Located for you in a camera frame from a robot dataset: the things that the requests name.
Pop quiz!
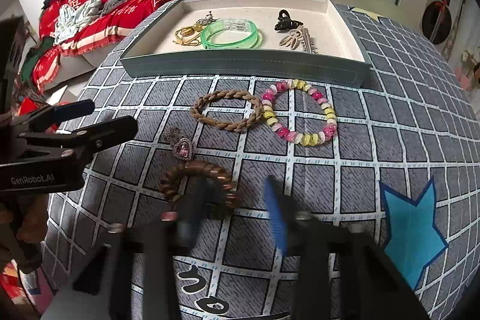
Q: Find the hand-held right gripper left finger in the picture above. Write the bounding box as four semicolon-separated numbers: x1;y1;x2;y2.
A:
71;178;211;320

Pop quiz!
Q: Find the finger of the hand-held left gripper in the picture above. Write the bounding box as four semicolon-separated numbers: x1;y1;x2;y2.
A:
20;115;139;165
9;100;95;135

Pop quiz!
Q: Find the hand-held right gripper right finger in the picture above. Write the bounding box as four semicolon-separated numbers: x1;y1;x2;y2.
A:
263;175;432;320

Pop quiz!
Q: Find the brown spiral hair tie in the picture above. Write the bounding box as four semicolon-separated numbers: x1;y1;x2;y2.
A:
157;160;241;219

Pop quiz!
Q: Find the yellow cord bracelet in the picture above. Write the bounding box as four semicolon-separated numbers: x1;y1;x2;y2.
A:
172;24;207;48

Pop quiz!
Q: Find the green translucent bangle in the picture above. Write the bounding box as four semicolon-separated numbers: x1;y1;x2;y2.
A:
200;18;263;50

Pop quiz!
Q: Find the silver brooch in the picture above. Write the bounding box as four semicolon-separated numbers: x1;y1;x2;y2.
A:
197;10;220;26

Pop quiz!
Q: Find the grey tray with cream lining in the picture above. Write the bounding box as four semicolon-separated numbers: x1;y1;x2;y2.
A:
119;0;372;88

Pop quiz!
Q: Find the beige hair clip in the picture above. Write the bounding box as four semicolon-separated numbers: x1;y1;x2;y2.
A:
277;27;304;51

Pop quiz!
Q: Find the silver spiked hair clip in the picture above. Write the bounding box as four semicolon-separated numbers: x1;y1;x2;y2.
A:
300;28;319;54

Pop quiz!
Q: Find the black claw hair clip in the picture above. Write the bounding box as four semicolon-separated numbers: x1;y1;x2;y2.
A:
273;9;305;34

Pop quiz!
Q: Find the person's left hand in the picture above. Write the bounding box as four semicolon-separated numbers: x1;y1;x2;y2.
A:
0;200;47;272

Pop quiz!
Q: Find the beige sofa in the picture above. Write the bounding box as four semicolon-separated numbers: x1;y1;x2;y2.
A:
45;39;121;96

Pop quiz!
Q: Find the green garment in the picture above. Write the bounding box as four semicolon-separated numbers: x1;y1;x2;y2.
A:
19;37;57;81

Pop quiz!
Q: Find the pink heart pendant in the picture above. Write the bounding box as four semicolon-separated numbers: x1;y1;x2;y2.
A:
163;126;195;160

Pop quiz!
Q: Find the pale grey clothes pile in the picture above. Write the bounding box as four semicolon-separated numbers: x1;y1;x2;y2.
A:
52;0;104;45

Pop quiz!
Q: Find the rack with pink hangers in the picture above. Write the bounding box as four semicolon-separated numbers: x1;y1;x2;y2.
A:
454;50;480;92

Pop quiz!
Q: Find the white washing machine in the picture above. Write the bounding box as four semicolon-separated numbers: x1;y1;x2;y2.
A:
420;0;462;51

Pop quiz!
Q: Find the pink and yellow beaded bracelet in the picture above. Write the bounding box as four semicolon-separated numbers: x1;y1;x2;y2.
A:
261;79;338;146

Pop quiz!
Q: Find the brown braided bracelet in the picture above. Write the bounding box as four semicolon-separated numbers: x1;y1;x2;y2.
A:
190;89;263;133

